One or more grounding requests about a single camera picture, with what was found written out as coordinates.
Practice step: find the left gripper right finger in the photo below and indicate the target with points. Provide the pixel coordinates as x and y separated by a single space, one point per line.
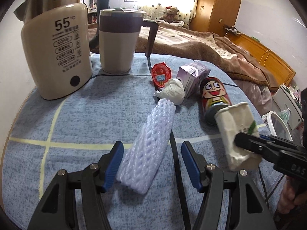
247 208

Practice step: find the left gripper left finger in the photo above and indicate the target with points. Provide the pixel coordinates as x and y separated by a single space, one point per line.
57 207

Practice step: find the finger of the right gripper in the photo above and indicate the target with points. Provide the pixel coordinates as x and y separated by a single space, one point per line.
259 144
277 140

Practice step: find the white round trash bin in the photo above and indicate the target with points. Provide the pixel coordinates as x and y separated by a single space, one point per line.
276 125

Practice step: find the person's right hand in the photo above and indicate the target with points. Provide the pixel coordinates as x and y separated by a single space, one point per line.
288 200

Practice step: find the green printed plastic bag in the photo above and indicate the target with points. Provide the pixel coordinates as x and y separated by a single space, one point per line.
284 115

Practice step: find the white bedside cabinet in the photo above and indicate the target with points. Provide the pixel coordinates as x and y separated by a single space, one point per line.
283 100

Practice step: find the pink bed sheet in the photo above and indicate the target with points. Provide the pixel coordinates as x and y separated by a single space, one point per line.
260 96

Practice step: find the wooden bed headboard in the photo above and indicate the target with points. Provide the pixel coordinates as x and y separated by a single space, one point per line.
266 57

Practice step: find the blue plaid tablecloth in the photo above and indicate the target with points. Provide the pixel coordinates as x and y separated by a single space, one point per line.
74 132

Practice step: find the far red cartoon can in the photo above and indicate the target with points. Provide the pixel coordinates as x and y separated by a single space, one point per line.
213 98

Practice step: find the white foam fruit net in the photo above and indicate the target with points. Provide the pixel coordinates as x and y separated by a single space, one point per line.
141 162

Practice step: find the brown blanket on bed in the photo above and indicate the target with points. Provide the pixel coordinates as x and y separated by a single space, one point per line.
205 46

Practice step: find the purple milk carton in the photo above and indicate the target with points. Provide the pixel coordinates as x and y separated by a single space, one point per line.
191 76

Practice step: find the small white tissue ball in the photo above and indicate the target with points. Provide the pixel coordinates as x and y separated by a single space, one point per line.
173 90

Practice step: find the red foil cup lid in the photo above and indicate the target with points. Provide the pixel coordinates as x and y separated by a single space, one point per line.
161 74

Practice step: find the orange wooden wardrobe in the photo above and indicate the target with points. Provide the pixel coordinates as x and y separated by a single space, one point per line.
215 16

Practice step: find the brown teddy bear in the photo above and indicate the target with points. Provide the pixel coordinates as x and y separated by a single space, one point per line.
172 16

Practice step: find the cream electric kettle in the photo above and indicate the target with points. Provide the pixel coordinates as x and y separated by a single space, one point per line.
56 44

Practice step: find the white brown lidded mug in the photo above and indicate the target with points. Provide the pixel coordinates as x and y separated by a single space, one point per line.
119 30

